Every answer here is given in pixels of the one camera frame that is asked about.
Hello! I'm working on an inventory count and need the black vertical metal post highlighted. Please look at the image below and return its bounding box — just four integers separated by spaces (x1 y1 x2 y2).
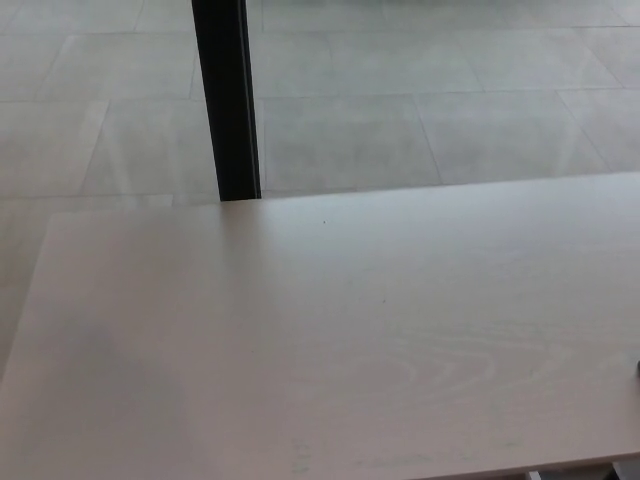
191 0 263 203

